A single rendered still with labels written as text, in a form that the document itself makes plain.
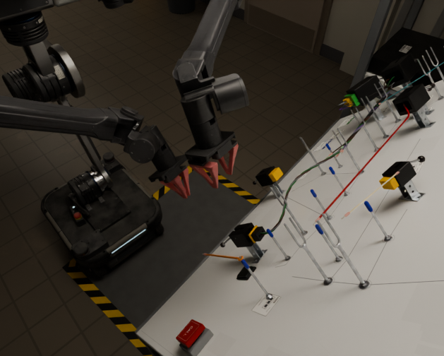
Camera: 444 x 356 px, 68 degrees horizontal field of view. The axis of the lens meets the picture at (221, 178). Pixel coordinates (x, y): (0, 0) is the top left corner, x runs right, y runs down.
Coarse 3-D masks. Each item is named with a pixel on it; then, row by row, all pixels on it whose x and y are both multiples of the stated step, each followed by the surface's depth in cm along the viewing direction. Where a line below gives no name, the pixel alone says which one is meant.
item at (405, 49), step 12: (396, 36) 144; (408, 36) 144; (420, 36) 144; (432, 36) 144; (384, 48) 137; (396, 48) 137; (408, 48) 137; (420, 48) 137; (432, 48) 137; (372, 60) 133; (384, 60) 131; (420, 60) 131; (432, 60) 131; (420, 72) 125; (432, 72) 125
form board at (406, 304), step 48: (336, 144) 120; (432, 144) 78; (336, 192) 87; (384, 192) 73; (432, 192) 62; (288, 240) 80; (336, 240) 68; (432, 240) 52; (192, 288) 90; (240, 288) 75; (288, 288) 64; (336, 288) 56; (384, 288) 50; (432, 288) 45; (144, 336) 83; (240, 336) 60; (288, 336) 53; (336, 336) 48; (384, 336) 43; (432, 336) 39
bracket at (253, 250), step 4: (256, 244) 81; (248, 248) 81; (252, 248) 80; (256, 248) 82; (252, 252) 81; (256, 252) 83; (260, 252) 82; (264, 252) 82; (256, 256) 81; (260, 256) 81; (256, 260) 81
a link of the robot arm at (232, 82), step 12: (180, 72) 65; (192, 72) 64; (192, 84) 64; (204, 84) 65; (216, 84) 65; (228, 84) 62; (240, 84) 62; (228, 96) 62; (240, 96) 62; (228, 108) 63
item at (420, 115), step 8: (408, 88) 88; (416, 88) 84; (424, 88) 85; (400, 96) 87; (408, 96) 83; (416, 96) 84; (424, 96) 85; (400, 104) 88; (408, 104) 88; (416, 104) 84; (424, 104) 85; (400, 112) 88; (416, 112) 89; (424, 112) 87; (416, 120) 88; (424, 120) 87; (416, 128) 90; (424, 128) 88
